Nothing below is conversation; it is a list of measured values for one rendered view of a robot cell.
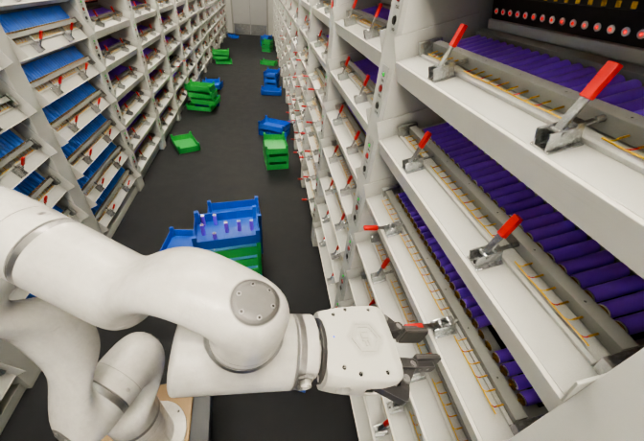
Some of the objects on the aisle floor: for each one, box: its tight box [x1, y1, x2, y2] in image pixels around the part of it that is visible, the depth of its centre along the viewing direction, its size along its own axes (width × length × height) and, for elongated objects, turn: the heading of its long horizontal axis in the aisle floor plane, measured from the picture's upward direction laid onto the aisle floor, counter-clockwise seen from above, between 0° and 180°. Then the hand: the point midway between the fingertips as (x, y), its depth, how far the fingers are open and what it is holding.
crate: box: [160, 226, 194, 251], centre depth 183 cm, size 30×20×8 cm
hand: (417, 348), depth 42 cm, fingers open, 3 cm apart
